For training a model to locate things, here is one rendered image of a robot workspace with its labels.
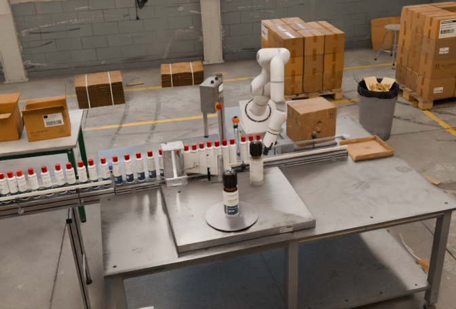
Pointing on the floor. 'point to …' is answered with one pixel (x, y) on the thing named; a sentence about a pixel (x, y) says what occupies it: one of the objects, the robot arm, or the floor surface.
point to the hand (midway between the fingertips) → (265, 151)
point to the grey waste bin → (376, 115)
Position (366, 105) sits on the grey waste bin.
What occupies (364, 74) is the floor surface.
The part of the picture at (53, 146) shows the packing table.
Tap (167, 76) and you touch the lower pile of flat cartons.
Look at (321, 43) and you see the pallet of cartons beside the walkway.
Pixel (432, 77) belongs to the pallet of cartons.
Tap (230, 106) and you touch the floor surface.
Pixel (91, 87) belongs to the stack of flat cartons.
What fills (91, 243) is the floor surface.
